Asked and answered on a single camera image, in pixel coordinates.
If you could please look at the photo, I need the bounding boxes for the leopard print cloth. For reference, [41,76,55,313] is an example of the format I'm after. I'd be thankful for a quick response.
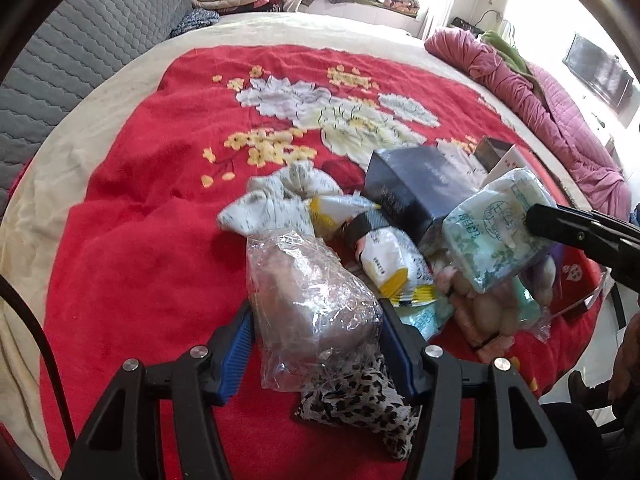
[295,352,421,460]

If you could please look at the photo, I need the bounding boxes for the brown item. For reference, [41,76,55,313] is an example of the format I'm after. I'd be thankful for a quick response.
[246,229,382,392]

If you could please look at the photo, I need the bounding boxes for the green flower tissue pack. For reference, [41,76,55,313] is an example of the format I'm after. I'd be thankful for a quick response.
[442,168,556,294]

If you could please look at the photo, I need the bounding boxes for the white floral fabric bundle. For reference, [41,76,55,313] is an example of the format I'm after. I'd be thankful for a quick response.
[217,160,343,237]

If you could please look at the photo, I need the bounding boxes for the small mint tissue pack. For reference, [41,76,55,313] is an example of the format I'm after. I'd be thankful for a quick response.
[396,301,454,341]

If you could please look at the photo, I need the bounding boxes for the bag of pink white items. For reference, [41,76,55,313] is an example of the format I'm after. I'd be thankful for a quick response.
[433,256,556,363]

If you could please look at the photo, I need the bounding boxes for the pink quilted duvet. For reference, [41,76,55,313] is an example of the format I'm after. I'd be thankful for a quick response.
[425,28,631,220]

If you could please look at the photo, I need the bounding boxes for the yellow white tissue pack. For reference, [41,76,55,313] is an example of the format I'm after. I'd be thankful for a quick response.
[309,195,436,308]

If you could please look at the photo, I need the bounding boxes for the red floral blanket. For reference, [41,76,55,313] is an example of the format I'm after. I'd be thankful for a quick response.
[44,46,602,479]

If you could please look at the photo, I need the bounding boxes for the red white cardboard box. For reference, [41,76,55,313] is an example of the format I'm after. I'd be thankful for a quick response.
[474,136,528,185]

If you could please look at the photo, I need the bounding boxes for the dark blue box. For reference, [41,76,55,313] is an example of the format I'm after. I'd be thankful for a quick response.
[362,145,475,240]

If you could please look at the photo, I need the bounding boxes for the green cloth on duvet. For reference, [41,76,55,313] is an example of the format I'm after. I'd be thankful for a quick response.
[480,30,535,81]

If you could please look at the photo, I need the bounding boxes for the cream bed sheet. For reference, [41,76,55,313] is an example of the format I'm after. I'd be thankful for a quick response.
[1,13,589,478]

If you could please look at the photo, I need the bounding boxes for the dark patterned pillow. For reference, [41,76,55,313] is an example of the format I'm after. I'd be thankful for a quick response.
[169,8,220,38]

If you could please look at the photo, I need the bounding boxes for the grey quilted headboard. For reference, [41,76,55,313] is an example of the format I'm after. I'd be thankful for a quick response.
[1,0,191,203]

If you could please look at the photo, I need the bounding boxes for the wall mounted television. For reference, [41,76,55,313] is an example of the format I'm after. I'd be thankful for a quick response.
[563,35,634,112]

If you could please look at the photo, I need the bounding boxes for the black cable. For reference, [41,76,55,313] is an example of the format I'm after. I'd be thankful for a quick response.
[0,274,76,449]

